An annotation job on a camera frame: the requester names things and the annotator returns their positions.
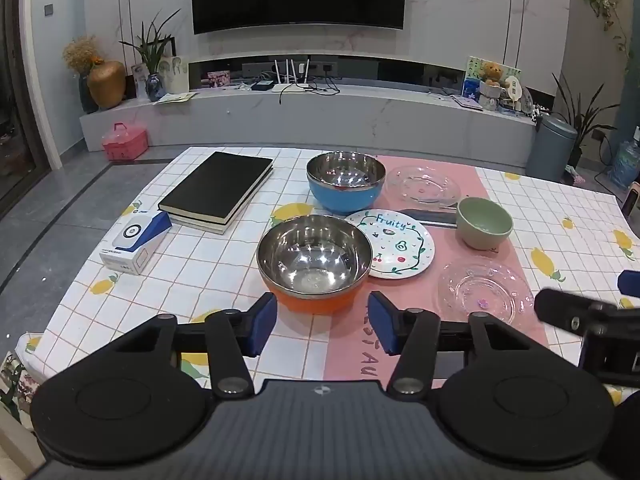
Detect floral patterned cloth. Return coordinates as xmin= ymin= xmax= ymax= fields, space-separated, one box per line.
xmin=0 ymin=332 xmax=43 ymax=427

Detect white and blue box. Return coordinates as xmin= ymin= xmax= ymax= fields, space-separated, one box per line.
xmin=99 ymin=210 xmax=173 ymax=276

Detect hanging vine plant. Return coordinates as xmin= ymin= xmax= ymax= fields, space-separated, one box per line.
xmin=580 ymin=0 xmax=633 ymax=73

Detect pink storage box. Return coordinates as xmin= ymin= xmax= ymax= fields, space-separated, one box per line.
xmin=102 ymin=122 xmax=149 ymax=162

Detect glass sliding door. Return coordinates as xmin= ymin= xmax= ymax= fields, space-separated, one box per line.
xmin=0 ymin=0 xmax=51 ymax=211

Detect green ceramic bowl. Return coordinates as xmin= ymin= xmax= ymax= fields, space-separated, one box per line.
xmin=456 ymin=196 xmax=514 ymax=251

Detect blue steel bowl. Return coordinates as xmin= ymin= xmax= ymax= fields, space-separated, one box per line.
xmin=306 ymin=151 xmax=387 ymax=214

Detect grey-blue trash can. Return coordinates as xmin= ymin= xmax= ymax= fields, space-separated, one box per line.
xmin=526 ymin=114 xmax=580 ymax=183

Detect white card with green drawings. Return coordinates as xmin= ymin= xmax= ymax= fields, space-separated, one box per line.
xmin=159 ymin=56 xmax=190 ymax=95

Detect clear glass plate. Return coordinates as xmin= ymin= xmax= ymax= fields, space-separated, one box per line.
xmin=437 ymin=259 xmax=536 ymax=328
xmin=385 ymin=165 xmax=462 ymax=206

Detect brown teddy bear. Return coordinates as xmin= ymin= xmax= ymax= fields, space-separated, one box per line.
xmin=479 ymin=61 xmax=505 ymax=87

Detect white fruit-print plate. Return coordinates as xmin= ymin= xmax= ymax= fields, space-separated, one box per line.
xmin=344 ymin=208 xmax=436 ymax=280

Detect orange steel bowl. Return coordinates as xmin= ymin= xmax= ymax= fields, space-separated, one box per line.
xmin=256 ymin=214 xmax=374 ymax=316

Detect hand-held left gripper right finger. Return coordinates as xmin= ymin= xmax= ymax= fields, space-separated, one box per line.
xmin=367 ymin=290 xmax=546 ymax=400

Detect white router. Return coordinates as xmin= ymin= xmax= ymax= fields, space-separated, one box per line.
xmin=272 ymin=59 xmax=311 ymax=93

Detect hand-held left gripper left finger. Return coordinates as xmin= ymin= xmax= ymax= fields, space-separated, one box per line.
xmin=97 ymin=292 xmax=279 ymax=400

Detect black notebook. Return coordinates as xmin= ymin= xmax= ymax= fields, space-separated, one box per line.
xmin=157 ymin=151 xmax=275 ymax=226

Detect blue water bottle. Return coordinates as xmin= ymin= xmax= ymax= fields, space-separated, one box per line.
xmin=611 ymin=140 xmax=640 ymax=191

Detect pink printed placemat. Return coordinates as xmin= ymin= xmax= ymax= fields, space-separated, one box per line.
xmin=322 ymin=155 xmax=549 ymax=381

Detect black cables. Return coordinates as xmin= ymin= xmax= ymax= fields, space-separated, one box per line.
xmin=279 ymin=72 xmax=342 ymax=107

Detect yellow papers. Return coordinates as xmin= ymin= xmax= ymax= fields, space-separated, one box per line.
xmin=155 ymin=91 xmax=197 ymax=106

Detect tall leafy floor plant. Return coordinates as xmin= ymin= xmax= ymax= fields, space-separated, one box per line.
xmin=550 ymin=72 xmax=621 ymax=171

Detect gold vase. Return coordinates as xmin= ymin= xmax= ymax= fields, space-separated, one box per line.
xmin=87 ymin=60 xmax=127 ymax=110

